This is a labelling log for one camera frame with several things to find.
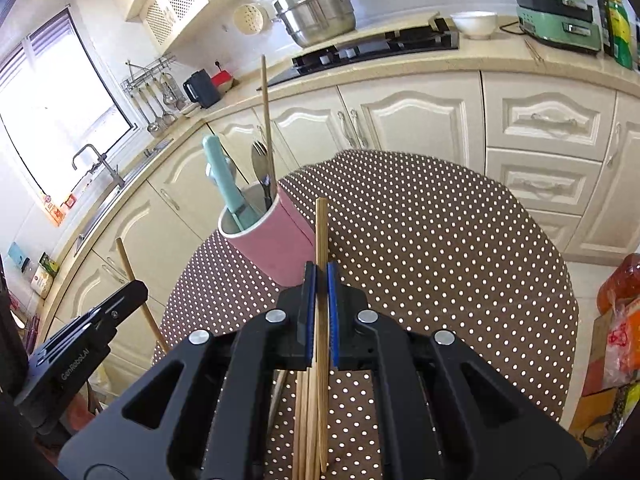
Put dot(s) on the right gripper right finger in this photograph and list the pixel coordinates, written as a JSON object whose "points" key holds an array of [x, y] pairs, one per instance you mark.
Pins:
{"points": [[443, 412]]}

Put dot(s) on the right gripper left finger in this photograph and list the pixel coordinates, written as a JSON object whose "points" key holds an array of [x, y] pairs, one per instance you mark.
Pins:
{"points": [[202, 412]]}

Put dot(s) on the mint green handled utensil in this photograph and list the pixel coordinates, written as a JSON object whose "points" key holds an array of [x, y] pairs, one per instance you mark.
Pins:
{"points": [[242, 213]]}

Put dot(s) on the kitchen faucet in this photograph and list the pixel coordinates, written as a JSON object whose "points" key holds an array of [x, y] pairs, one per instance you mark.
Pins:
{"points": [[101, 163]]}

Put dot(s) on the cream kitchen cabinets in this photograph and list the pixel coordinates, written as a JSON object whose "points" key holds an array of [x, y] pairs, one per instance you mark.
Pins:
{"points": [[567, 149]]}

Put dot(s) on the pink utensil holder cup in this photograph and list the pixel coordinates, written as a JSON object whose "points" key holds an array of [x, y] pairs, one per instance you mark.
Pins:
{"points": [[279, 244]]}

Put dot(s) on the orange plastic bag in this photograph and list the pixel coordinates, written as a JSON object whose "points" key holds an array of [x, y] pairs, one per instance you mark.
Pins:
{"points": [[622, 284]]}

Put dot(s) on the metal spoon in cup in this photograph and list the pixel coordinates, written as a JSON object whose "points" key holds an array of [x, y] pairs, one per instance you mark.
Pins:
{"points": [[261, 171]]}

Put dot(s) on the window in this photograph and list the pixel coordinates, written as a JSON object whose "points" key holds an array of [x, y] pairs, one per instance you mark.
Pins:
{"points": [[56, 107]]}

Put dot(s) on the black electric kettle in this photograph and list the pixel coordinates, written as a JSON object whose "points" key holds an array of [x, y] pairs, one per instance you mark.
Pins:
{"points": [[200, 89]]}

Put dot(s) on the gas stove top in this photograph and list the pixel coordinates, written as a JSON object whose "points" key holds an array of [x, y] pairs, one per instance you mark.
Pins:
{"points": [[434, 36]]}

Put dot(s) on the white ceramic bowl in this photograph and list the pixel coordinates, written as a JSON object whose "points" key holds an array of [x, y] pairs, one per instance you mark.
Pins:
{"points": [[475, 25]]}

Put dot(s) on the green electric grill appliance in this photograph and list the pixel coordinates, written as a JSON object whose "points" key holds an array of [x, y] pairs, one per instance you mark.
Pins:
{"points": [[564, 24]]}

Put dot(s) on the stainless steel pot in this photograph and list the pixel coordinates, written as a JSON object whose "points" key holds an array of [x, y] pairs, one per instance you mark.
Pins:
{"points": [[310, 22]]}

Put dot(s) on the wall utensil rack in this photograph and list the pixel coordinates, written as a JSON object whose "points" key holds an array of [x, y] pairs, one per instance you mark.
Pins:
{"points": [[155, 94]]}

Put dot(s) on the round perforated wall plate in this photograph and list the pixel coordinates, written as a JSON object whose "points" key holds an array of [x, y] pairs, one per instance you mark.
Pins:
{"points": [[249, 19]]}

